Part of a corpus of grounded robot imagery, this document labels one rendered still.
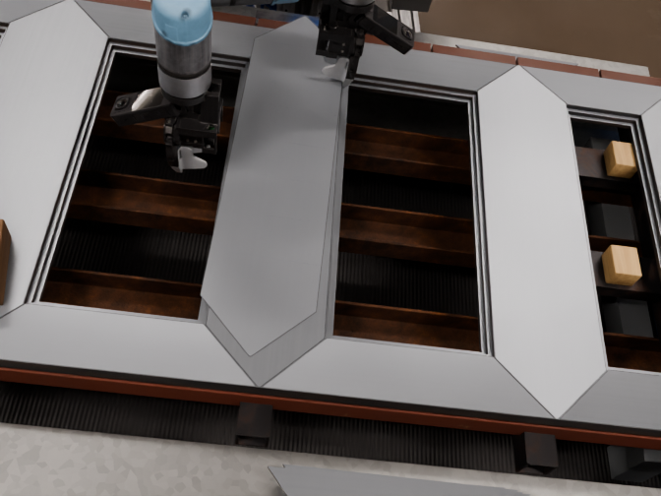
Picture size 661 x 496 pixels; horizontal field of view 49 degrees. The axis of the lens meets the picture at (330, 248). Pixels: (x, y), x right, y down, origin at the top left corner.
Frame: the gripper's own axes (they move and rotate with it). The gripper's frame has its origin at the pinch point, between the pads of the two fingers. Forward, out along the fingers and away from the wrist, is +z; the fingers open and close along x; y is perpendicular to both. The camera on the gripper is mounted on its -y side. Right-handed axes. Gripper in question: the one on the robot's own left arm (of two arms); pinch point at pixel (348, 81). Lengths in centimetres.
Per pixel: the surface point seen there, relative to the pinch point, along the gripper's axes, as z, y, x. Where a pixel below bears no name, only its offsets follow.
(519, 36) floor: 85, -74, -122
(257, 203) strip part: 0.6, 14.0, 30.1
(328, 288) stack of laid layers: 0.8, 1.2, 44.6
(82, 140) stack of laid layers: 1.6, 44.9, 21.0
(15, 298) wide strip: 0, 47, 52
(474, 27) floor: 85, -57, -124
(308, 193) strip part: 0.7, 5.6, 26.7
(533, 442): 8, -33, 64
